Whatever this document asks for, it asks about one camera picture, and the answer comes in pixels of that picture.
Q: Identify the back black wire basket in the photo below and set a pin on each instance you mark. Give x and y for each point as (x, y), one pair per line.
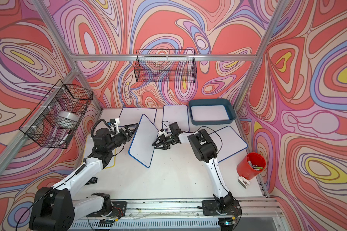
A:
(166, 65)

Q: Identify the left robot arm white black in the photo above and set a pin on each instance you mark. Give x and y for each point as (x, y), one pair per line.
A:
(54, 208)

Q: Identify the red plastic cup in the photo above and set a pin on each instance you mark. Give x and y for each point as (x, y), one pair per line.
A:
(251, 166)

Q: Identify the teal plastic storage box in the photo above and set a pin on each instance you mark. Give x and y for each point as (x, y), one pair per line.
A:
(203, 102)

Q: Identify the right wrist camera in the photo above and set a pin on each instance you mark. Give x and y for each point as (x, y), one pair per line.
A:
(171, 130)

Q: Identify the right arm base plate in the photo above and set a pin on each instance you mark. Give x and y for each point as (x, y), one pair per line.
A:
(212, 208)

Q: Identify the blue-framed whiteboard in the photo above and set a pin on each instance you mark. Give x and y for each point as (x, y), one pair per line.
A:
(228, 142)
(209, 113)
(132, 115)
(176, 113)
(141, 148)

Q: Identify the silver tape roll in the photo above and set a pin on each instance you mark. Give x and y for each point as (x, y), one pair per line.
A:
(66, 120)

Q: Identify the black wire basket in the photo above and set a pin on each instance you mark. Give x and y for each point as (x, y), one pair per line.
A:
(40, 125)
(166, 65)

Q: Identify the yellow-framed whiteboard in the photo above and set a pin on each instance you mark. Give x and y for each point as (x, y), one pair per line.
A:
(88, 150)

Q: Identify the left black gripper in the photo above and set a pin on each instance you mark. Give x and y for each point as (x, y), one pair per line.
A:
(126, 138)

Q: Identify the marker in wire basket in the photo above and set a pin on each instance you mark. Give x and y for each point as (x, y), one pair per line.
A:
(64, 140)

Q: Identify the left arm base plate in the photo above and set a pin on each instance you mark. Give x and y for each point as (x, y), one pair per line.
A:
(116, 209)

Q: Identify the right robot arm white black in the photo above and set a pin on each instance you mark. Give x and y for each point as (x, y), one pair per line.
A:
(206, 151)

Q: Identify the left black wire basket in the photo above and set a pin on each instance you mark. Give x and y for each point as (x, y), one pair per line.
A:
(40, 125)

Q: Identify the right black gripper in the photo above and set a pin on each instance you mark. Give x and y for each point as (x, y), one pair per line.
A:
(160, 139)

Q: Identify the aluminium front rail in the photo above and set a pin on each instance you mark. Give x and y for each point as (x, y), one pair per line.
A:
(182, 212)

